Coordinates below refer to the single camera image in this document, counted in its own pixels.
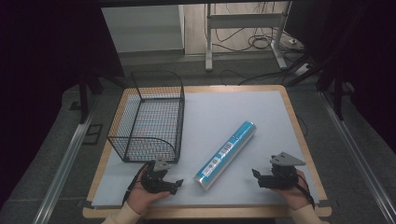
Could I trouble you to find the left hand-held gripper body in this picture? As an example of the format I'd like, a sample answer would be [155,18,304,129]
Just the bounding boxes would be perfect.
[141,157,176,194]

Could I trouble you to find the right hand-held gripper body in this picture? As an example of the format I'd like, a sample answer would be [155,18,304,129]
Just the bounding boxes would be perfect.
[269,151,307,189]

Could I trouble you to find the blue roll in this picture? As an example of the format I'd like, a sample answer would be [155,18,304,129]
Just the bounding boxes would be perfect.
[192,120,258,192]

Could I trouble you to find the black wire basket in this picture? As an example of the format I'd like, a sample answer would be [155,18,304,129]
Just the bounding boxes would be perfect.
[106,70,186,164]

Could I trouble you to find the person's left hand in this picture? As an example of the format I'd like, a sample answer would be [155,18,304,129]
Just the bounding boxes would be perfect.
[125,169,172,216]

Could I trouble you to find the person's right hand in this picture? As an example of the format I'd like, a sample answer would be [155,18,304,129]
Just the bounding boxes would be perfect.
[270,169,313,212]

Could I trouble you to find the wooden framed work board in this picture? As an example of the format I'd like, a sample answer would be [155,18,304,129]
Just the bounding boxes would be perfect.
[91,90,320,209]

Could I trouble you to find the black metal stand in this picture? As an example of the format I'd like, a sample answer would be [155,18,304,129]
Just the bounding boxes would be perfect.
[77,70,105,124]
[317,58,347,121]

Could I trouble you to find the white power strip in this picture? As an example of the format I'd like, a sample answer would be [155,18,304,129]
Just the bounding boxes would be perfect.
[287,36,305,51]

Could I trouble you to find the black curtain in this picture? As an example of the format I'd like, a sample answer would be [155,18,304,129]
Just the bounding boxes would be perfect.
[0,0,126,202]
[310,0,396,154]

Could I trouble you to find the white cabinet panel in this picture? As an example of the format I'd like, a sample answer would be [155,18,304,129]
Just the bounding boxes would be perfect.
[100,5,185,53]

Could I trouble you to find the left hand-held gripper cable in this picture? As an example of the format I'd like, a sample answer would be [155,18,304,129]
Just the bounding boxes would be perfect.
[122,162,149,206]

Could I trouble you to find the hand-held gripper cable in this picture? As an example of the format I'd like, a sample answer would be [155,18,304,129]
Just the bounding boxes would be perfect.
[295,173,317,209]
[122,162,149,206]

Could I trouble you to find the right hand-held gripper cable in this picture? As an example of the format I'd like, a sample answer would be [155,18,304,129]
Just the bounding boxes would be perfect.
[295,173,317,209]

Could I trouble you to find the aluminium floor rail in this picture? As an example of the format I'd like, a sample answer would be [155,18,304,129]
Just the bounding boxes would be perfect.
[32,95,98,224]
[319,91,396,219]

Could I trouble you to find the long black floor cable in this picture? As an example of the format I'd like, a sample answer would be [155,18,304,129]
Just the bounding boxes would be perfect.
[219,69,292,87]

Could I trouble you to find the tangle of black floor cables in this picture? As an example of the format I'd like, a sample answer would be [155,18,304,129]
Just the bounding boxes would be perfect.
[214,27,282,53]

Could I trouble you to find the white metal desk frame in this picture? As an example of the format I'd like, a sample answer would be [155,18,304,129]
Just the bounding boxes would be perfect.
[204,1,293,72]

